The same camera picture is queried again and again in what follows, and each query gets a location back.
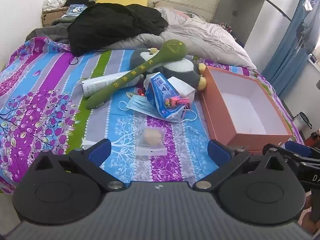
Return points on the blue panda printed item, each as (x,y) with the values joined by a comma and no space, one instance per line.
(76,8)

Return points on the grey penguin plush toy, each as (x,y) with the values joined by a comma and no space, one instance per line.
(182,67)

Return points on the white plastic bottle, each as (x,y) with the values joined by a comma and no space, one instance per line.
(100,83)

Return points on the grey wardrobe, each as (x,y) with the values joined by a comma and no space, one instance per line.
(240,2)

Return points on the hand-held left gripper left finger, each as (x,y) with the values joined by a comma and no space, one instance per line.
(100,152)

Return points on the small clear plastic bag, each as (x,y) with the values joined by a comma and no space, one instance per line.
(151,137)

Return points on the grey blanket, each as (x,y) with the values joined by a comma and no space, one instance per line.
(47,31)

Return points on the hanging denim garment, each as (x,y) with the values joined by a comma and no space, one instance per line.
(310,22)

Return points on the white tissue paper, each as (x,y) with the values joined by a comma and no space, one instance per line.
(182,86)

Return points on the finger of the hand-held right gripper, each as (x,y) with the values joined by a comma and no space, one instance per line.
(295,158)
(297,146)

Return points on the white trash bin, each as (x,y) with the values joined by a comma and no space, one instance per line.
(302,120)

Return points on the black jacket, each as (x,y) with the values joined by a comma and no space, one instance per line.
(107,27)

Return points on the pale grey pink duvet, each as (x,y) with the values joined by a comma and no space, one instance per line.
(200,37)

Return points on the white crumpled cloth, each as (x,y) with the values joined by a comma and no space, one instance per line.
(53,2)

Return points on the blue plastic packet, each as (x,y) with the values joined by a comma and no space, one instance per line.
(157,92)

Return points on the colourful floral bedsheet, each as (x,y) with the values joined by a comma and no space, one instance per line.
(50,80)

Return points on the small pink red toy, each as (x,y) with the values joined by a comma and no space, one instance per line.
(175,101)

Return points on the person's right hand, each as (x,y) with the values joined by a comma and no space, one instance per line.
(307,215)

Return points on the brown cardboard box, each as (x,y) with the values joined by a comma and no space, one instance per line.
(51,16)

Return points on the blue face mask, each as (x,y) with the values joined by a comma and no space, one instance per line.
(137,105)

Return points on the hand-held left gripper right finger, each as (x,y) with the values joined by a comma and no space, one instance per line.
(218,151)

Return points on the orange cardboard box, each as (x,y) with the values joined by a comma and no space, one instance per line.
(215,115)

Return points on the green plush massage hammer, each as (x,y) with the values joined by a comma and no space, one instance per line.
(172,51)

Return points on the blue curtain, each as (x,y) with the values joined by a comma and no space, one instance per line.
(282,62)

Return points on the red brown object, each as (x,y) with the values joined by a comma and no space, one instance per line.
(313,137)

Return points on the striped garment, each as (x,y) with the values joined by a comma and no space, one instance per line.
(318,83)

